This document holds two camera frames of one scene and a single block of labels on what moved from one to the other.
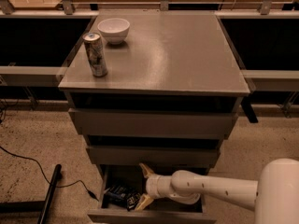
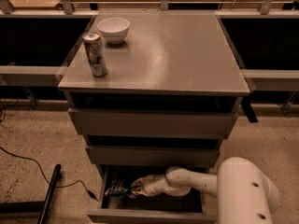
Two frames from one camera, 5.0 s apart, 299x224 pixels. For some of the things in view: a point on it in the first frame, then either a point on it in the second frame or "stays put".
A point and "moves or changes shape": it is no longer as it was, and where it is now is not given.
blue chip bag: x=122 y=195 moves or changes shape
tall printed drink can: x=95 y=54 stays put
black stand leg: x=40 y=205 stays put
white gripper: x=153 y=186 → x=150 y=184
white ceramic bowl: x=115 y=30 stays put
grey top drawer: x=177 y=123 stays put
